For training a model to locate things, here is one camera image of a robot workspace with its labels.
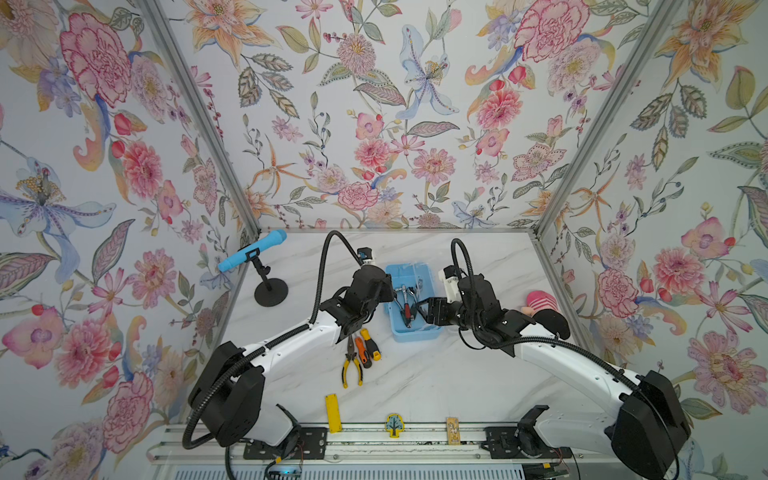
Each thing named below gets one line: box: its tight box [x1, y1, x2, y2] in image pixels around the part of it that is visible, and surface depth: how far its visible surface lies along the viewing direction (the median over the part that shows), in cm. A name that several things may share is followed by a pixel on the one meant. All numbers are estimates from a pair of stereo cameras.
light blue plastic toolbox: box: [386, 262, 443, 342], surface depth 100 cm
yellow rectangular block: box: [325, 393, 343, 434], surface depth 80 cm
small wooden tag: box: [447, 417, 461, 445], surface depth 77 cm
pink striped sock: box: [526, 290, 559, 312], surface depth 95 cm
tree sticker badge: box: [385, 413, 405, 439], surface depth 78 cm
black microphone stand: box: [245, 247, 288, 307], surface depth 102 cm
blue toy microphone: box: [217, 229, 288, 272], surface depth 90 cm
